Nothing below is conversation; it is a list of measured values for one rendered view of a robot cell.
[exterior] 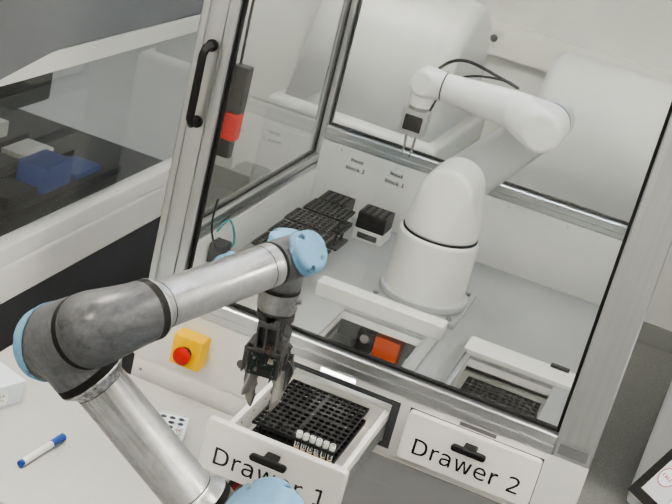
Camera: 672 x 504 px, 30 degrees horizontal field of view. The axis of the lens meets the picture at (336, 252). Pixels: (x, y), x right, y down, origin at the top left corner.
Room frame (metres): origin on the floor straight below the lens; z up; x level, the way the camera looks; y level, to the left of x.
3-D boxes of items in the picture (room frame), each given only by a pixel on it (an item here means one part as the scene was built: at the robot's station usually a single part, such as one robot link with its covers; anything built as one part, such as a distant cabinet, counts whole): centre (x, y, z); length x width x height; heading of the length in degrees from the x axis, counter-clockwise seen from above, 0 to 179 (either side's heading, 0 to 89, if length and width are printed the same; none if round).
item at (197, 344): (2.43, 0.26, 0.88); 0.07 x 0.05 x 0.07; 75
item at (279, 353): (2.08, 0.08, 1.12); 0.09 x 0.08 x 0.12; 171
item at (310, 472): (2.06, 0.01, 0.87); 0.29 x 0.02 x 0.11; 75
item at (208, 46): (2.46, 0.35, 1.45); 0.05 x 0.03 x 0.19; 165
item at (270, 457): (2.03, 0.02, 0.91); 0.07 x 0.04 x 0.01; 75
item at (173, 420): (2.23, 0.25, 0.78); 0.12 x 0.08 x 0.04; 3
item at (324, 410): (2.25, -0.04, 0.87); 0.22 x 0.18 x 0.06; 165
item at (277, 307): (2.09, 0.08, 1.20); 0.08 x 0.08 x 0.05
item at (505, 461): (2.28, -0.37, 0.87); 0.29 x 0.02 x 0.11; 75
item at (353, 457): (2.26, -0.04, 0.86); 0.40 x 0.26 x 0.06; 165
